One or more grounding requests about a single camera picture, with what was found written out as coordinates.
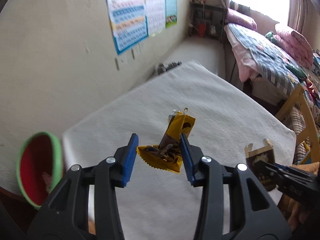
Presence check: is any dark bedside shelf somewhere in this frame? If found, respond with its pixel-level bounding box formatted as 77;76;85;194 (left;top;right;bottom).
188;2;227;42

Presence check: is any small red bucket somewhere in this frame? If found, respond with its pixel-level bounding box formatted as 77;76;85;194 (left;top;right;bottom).
197;23;206;37

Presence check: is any white grid wall poster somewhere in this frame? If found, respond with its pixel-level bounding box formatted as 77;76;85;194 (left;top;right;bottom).
145;0;165;37

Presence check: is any folded pink blanket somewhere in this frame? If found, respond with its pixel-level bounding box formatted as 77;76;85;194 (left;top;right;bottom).
274;23;313;68

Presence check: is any grey shoe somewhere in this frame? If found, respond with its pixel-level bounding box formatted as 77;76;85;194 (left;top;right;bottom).
166;61;182;72
157;63;167;75

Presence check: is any blue pinyin wall poster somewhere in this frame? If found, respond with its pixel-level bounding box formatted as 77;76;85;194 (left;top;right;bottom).
106;0;148;55

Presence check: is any bed with plaid quilt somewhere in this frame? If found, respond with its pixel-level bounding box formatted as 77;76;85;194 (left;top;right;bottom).
224;23;319;124

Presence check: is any red bin with green rim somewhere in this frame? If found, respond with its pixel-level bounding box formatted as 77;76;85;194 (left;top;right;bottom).
16;132;64;210

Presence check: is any yellow chocolate wrapper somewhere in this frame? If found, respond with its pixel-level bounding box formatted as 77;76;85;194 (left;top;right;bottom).
137;108;196;173

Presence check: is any green number wall poster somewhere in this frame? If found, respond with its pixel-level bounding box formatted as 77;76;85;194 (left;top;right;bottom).
165;0;177;29

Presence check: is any white table cloth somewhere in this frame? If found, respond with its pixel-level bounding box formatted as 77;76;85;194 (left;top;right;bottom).
61;60;297;240

